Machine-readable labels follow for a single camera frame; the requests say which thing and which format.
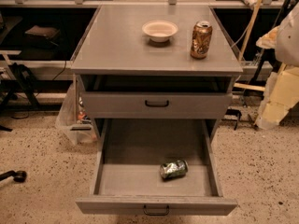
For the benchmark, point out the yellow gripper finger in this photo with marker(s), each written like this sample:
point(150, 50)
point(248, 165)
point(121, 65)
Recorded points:
point(269, 40)
point(280, 96)

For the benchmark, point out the wooden stick frame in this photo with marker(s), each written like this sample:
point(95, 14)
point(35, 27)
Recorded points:
point(244, 45)

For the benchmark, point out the black stand legs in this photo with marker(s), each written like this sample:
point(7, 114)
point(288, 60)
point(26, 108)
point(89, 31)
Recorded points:
point(23, 81)

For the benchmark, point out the brown soda can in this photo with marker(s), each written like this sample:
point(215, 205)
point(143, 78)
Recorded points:
point(201, 37)

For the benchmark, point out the clear plastic bag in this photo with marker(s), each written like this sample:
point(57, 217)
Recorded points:
point(73, 122)

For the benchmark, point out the white paper bowl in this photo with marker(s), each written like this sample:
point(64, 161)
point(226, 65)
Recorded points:
point(159, 31)

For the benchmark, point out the black chair caster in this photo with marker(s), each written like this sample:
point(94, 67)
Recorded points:
point(19, 176)

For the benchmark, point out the closed grey top drawer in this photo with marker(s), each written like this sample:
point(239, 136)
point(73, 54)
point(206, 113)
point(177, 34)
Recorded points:
point(154, 105)

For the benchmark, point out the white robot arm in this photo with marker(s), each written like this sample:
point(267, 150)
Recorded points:
point(287, 46)

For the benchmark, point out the grey drawer cabinet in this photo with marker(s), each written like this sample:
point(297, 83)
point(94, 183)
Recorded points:
point(116, 56)

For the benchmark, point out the open grey middle drawer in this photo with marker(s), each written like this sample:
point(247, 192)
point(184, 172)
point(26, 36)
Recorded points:
point(127, 179)

